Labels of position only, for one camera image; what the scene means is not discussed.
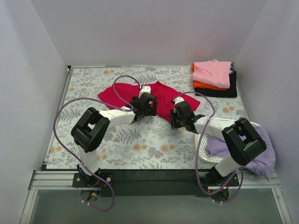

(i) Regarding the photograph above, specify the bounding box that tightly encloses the red t-shirt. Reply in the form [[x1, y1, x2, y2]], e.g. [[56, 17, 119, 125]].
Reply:
[[97, 81, 200, 123]]

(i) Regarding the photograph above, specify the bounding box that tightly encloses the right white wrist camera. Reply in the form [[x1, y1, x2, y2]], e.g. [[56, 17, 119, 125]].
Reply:
[[172, 97, 184, 105]]

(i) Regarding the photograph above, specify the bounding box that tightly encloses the floral patterned table mat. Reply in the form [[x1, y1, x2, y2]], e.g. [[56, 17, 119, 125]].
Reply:
[[45, 66, 249, 170]]

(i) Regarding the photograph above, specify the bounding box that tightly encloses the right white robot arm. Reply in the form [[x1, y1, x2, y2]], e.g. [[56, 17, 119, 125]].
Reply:
[[170, 97, 267, 186]]

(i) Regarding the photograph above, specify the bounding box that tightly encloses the black folded t-shirt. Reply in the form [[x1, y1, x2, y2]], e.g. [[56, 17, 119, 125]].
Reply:
[[193, 71, 237, 98]]

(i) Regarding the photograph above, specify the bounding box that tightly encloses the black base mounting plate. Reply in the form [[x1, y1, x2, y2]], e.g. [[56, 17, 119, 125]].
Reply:
[[72, 168, 241, 198]]

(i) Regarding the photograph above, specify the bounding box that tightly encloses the white perforated basket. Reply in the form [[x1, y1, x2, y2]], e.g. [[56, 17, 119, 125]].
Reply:
[[194, 120, 262, 164]]

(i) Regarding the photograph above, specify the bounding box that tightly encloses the pink folded t-shirt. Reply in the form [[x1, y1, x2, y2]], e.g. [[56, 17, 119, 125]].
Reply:
[[192, 59, 232, 89]]

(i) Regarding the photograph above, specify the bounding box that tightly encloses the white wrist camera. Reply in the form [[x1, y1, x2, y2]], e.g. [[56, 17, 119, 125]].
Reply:
[[172, 97, 184, 105], [139, 85, 151, 97]]

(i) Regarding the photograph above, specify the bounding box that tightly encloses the aluminium frame rail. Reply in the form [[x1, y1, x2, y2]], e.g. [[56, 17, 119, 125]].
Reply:
[[28, 65, 281, 192]]

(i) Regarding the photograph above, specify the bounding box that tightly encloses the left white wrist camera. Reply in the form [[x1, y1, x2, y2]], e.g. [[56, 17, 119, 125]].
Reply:
[[139, 85, 151, 97]]

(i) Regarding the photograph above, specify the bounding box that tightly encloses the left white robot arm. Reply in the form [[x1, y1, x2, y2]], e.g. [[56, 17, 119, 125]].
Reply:
[[71, 92, 157, 187]]

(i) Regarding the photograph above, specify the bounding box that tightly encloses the lavender t-shirt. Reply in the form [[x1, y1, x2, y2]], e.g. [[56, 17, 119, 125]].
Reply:
[[205, 126, 276, 180]]

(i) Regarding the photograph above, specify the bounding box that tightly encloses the orange folded t-shirt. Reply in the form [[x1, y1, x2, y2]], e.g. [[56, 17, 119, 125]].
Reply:
[[191, 63, 228, 91]]

